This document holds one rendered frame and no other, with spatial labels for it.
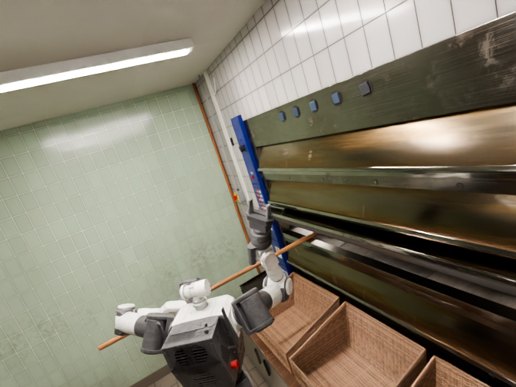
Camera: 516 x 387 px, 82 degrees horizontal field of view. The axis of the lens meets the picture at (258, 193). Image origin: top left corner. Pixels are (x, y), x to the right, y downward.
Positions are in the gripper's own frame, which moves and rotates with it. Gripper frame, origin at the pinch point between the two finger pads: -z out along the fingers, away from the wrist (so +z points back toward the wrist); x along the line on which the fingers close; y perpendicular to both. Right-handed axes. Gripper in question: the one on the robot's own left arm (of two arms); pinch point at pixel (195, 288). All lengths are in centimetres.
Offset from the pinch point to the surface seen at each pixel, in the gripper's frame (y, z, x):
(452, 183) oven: 125, 46, -42
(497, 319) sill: 130, 51, 8
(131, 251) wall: -94, -88, -4
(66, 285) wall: -142, -57, 2
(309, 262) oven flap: 64, -49, 23
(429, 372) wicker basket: 109, 35, 44
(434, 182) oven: 121, 41, -42
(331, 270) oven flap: 78, -29, 22
